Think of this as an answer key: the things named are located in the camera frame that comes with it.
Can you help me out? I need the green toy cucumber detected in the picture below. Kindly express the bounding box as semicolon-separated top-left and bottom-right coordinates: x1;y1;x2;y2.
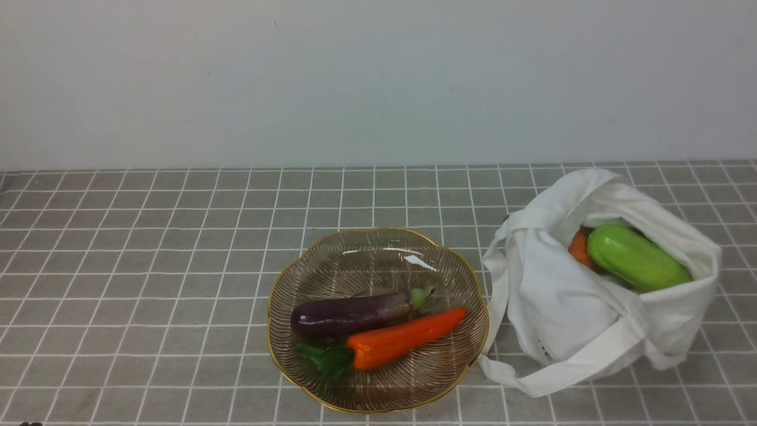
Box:
587;224;693;293

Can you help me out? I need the orange vegetable inside bag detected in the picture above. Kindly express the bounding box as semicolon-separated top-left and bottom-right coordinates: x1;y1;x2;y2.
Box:
568;227;600;273

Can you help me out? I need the white cloth tote bag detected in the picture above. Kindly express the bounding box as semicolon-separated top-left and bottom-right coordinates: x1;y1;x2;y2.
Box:
478;168;722;397

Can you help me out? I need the gold-rimmed ribbed glass bowl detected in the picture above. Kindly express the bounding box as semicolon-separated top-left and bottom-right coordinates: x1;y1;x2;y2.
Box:
267;227;489;414

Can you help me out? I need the purple toy eggplant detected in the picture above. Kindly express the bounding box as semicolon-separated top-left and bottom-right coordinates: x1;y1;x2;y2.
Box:
290;284;435;340

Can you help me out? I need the orange toy carrot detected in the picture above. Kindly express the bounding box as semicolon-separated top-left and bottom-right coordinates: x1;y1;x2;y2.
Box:
293;306;467;396

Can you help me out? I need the grey checkered tablecloth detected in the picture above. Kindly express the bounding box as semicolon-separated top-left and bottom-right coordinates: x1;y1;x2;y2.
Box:
1;159;756;425

